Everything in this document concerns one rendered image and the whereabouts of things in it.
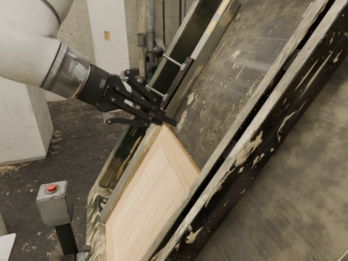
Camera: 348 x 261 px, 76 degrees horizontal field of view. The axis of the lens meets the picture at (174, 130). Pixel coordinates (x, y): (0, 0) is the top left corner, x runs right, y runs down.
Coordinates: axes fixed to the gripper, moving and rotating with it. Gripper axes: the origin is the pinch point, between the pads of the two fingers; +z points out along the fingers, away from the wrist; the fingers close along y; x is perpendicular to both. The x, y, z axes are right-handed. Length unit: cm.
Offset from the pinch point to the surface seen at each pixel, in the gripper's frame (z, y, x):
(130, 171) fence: 12.9, -16.6, 30.7
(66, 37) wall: 26, 290, 781
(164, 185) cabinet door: 12.2, -16.0, 6.6
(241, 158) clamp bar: 4.0, -5.4, -22.1
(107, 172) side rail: 17, -22, 60
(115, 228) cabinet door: 15, -38, 31
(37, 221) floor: 24, -94, 186
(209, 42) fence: 12.1, 31.6, 7.3
